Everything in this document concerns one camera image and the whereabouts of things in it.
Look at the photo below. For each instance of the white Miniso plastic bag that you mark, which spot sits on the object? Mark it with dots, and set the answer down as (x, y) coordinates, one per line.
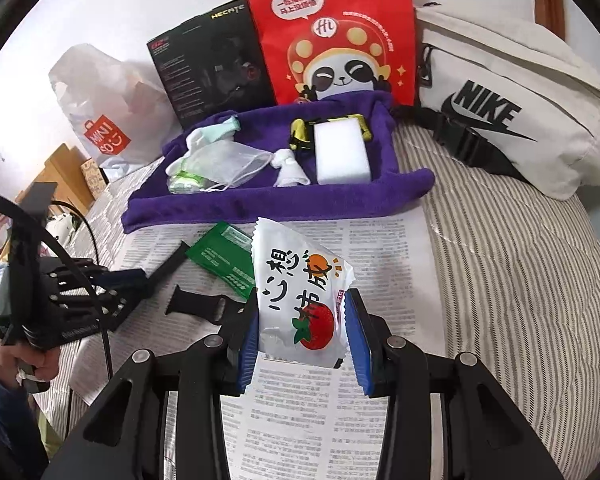
(121, 118)

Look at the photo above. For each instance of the purple fleece towel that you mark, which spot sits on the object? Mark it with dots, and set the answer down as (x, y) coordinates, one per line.
(389, 191)

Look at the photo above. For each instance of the yellow pouch with black straps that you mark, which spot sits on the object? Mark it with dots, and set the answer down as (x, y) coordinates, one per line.
(301, 137)

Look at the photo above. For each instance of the striped quilt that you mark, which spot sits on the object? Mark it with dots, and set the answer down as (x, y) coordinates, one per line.
(519, 281)

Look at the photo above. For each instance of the person's left hand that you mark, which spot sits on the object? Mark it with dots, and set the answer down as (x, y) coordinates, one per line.
(46, 364)

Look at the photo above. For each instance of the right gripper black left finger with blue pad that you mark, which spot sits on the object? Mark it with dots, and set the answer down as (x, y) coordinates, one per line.
(123, 433)

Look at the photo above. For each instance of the green tissue pack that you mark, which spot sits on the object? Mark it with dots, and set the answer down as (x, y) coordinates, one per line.
(185, 183)

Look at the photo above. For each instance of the white Nike waist bag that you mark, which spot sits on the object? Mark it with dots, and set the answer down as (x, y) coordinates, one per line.
(509, 97)

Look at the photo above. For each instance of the white plush toy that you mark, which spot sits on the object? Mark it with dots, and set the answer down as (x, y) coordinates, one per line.
(63, 227)

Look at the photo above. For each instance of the white wet wipe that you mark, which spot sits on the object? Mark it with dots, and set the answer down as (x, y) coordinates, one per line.
(290, 173)

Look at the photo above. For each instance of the white foam sponge block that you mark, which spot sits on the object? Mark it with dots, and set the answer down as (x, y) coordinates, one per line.
(340, 153)

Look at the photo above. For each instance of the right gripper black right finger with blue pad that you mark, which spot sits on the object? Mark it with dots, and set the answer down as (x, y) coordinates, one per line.
(484, 433)

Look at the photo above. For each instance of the black headset box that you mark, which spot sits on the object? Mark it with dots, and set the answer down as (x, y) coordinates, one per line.
(211, 63)

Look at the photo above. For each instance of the white and mint glove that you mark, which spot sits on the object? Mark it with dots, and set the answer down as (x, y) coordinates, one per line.
(206, 135)

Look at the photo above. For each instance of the green wipes packet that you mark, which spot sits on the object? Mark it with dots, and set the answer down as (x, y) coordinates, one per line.
(225, 251)

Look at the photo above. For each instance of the red panda paper bag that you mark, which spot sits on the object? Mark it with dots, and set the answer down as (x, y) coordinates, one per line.
(314, 49)

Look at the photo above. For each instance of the wooden furniture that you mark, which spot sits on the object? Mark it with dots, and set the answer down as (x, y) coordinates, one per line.
(64, 168)

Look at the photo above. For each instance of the white snack packet tomato print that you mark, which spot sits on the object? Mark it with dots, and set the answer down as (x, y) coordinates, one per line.
(300, 289)

